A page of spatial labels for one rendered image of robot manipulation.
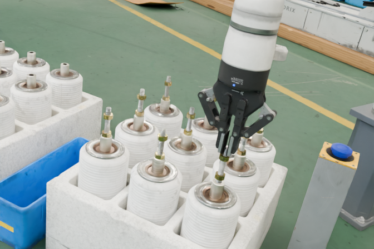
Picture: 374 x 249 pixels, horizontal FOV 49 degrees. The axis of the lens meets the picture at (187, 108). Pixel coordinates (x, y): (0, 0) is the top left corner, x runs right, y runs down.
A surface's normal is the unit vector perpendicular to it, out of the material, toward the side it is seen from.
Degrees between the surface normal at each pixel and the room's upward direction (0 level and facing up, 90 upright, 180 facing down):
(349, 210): 90
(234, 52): 90
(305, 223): 90
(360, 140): 90
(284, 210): 0
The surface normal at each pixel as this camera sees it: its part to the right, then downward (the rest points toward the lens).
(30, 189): 0.90, 0.28
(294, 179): 0.15, -0.90
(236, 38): -0.69, 0.05
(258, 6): -0.18, 0.36
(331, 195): -0.44, 0.31
